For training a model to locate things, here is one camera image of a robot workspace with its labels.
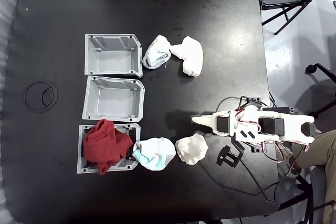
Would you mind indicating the person's shoe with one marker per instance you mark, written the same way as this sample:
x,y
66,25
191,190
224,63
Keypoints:
x,y
287,157

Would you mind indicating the grey bin with red sock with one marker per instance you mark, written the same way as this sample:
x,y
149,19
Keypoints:
x,y
80,150

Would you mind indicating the black chair frame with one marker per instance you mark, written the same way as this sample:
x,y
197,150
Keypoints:
x,y
307,195

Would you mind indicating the teal white grey balled sock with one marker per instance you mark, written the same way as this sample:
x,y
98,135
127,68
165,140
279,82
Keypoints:
x,y
153,155

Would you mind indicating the black gripper camera mount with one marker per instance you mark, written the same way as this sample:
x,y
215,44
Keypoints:
x,y
227,157

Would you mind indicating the rolled grey teal sock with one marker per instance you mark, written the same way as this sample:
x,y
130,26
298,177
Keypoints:
x,y
155,53

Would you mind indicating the white crumpled sock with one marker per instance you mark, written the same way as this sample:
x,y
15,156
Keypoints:
x,y
191,56

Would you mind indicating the person's leg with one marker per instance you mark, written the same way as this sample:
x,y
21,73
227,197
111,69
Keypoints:
x,y
320,150

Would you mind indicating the round black table grommet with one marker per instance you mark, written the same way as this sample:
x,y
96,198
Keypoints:
x,y
40,97

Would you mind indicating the empty grey plastic bin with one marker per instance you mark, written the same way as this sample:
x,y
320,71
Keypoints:
x,y
113,56

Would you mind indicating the black table clamp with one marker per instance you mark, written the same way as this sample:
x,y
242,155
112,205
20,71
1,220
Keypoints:
x,y
283,109

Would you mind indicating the dark red sock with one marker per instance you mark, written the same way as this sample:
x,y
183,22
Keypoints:
x,y
105,142

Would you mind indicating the black office chair base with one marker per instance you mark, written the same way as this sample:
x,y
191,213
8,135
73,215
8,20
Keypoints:
x,y
323,72

